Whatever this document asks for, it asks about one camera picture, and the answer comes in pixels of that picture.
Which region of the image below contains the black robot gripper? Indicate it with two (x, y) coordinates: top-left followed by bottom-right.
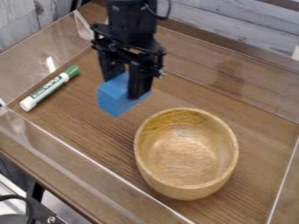
(91, 0), (169, 100)

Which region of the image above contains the blue rectangular block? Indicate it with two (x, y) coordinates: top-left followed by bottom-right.
(98, 73), (151, 117)

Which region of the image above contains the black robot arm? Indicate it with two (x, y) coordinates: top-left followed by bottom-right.
(90, 0), (174, 100)

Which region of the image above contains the brown wooden bowl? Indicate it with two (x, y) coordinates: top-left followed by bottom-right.
(134, 108), (239, 200)

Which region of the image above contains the green white marker pen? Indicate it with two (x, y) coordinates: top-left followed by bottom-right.
(21, 65), (81, 112)

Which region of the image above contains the black metal table leg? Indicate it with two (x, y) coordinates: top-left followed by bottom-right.
(30, 182), (45, 202)

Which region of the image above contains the black base with bolt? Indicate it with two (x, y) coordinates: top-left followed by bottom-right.
(26, 201), (69, 224)

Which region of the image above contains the clear acrylic corner bracket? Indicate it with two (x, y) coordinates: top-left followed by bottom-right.
(74, 10), (94, 41)

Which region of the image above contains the black cable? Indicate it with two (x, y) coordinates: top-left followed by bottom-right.
(0, 194), (37, 224)

